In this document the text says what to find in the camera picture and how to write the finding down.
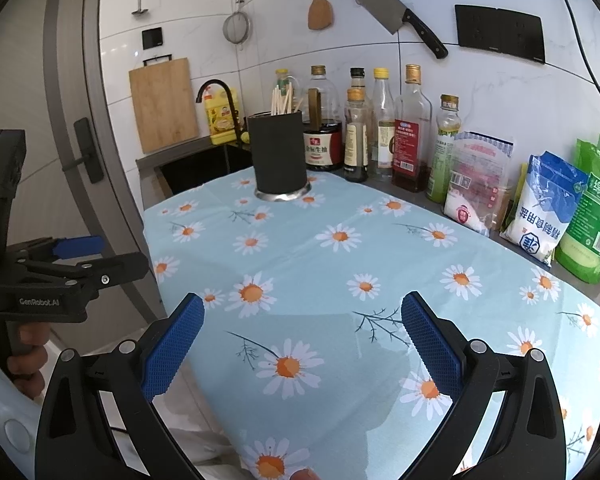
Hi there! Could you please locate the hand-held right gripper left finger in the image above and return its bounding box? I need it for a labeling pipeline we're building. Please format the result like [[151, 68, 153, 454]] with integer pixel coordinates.
[[35, 292, 205, 480]]

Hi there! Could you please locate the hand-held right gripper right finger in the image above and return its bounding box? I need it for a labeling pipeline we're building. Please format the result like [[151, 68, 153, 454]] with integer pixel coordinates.
[[401, 292, 566, 480]]

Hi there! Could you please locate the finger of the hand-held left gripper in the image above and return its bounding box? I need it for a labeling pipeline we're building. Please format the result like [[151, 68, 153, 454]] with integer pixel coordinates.
[[7, 235, 106, 262], [15, 252, 150, 297]]

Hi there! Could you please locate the black cylindrical utensil holder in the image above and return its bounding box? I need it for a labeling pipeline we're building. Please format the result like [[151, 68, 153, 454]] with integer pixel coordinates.
[[246, 109, 314, 202]]

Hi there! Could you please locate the bunch of wooden chopsticks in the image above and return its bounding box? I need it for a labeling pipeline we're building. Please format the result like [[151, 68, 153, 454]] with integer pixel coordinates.
[[269, 84, 307, 117]]

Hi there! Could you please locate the person's left hand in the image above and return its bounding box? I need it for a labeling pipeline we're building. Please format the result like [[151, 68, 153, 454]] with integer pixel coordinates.
[[7, 323, 54, 401]]

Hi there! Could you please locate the person's white clothing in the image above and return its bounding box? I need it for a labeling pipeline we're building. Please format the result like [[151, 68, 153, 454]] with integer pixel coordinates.
[[154, 374, 242, 480]]

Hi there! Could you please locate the black sink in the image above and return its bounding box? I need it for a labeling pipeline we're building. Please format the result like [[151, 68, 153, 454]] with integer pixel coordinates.
[[157, 142, 254, 196]]

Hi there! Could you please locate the light blue daisy tablecloth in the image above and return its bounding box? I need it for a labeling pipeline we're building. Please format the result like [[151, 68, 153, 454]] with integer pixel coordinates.
[[140, 167, 600, 480]]

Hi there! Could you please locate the grey door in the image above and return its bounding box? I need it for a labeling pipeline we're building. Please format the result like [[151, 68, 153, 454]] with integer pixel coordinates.
[[0, 0, 157, 352]]

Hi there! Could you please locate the wooden cutting board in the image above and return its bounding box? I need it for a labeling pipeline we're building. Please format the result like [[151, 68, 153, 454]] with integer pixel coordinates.
[[128, 54, 200, 155]]

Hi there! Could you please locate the clear bag red print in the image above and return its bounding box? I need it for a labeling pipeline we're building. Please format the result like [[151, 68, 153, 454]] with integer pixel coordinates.
[[442, 131, 514, 237]]

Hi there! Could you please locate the blue white salt bag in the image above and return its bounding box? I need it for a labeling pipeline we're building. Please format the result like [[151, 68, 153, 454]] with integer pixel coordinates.
[[499, 151, 589, 267]]

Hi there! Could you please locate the yellow dish soap bottle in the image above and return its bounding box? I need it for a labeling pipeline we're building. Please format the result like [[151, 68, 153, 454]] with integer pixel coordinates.
[[204, 86, 241, 147]]

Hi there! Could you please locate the white blue plastic object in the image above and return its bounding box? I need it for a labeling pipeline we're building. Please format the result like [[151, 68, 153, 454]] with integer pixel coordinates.
[[0, 344, 47, 480]]

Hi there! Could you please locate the square bottle red label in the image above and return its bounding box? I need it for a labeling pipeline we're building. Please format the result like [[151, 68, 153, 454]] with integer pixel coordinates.
[[392, 64, 434, 194]]

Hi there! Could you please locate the green oil bottle gold cap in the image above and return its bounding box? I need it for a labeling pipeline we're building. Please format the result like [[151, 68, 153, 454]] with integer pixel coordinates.
[[426, 93, 464, 205]]

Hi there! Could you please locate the black faucet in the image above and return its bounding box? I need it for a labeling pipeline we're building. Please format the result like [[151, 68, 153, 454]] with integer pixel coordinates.
[[195, 79, 244, 147]]

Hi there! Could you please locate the green bag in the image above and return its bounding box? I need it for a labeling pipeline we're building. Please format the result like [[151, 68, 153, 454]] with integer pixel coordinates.
[[554, 134, 600, 285]]

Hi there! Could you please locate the small bottle beige label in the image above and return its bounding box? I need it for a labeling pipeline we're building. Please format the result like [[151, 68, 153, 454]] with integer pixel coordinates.
[[343, 88, 370, 184]]

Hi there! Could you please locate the soy sauce jug gold cap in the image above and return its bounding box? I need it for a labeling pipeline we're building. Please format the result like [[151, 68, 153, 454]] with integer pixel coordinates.
[[302, 64, 345, 171]]

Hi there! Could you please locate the clear bottle yellow cap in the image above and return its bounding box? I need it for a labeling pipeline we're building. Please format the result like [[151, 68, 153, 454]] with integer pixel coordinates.
[[371, 67, 399, 181]]

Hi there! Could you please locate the green-cap oil bottle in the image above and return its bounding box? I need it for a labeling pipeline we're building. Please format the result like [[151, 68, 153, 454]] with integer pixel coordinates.
[[274, 68, 301, 114]]

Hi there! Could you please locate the metal mesh strainer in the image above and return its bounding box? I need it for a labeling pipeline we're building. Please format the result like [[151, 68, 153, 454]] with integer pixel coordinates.
[[223, 0, 253, 51]]

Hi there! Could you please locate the long black socket panel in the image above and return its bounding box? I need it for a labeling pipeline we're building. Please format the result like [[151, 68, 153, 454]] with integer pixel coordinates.
[[453, 3, 546, 65]]

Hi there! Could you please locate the black door handle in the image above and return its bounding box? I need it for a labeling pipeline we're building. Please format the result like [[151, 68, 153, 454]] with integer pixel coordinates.
[[62, 117, 106, 185]]

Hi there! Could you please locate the small black wall plate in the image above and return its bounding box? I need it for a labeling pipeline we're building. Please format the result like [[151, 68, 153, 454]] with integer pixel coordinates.
[[141, 27, 165, 51]]

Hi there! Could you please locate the thick black power cable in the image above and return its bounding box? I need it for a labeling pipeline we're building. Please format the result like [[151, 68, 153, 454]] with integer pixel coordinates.
[[537, 0, 600, 117]]

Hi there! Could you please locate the black-handled cleaver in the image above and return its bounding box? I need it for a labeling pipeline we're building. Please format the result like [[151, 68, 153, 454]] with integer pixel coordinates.
[[347, 0, 450, 60]]

